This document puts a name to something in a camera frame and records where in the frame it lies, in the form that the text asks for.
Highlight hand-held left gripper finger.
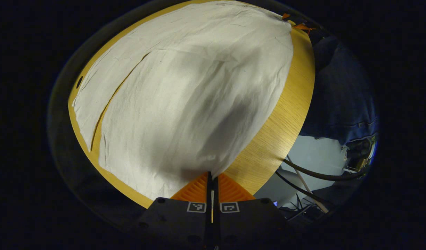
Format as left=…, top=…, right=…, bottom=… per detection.
left=135, top=171, right=213, bottom=250
left=212, top=173, right=293, bottom=250

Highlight white jeans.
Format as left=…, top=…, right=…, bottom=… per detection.
left=72, top=0, right=294, bottom=201

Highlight person's dark blue clothing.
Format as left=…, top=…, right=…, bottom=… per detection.
left=299, top=35, right=379, bottom=146

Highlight white rod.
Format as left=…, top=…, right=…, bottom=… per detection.
left=286, top=155, right=329, bottom=214

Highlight dark equipment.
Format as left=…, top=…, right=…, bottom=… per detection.
left=345, top=134, right=377, bottom=170

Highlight thin black cable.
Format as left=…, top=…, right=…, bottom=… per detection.
left=275, top=171, right=335, bottom=206

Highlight thick black cable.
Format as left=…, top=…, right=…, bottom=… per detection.
left=282, top=158, right=368, bottom=182

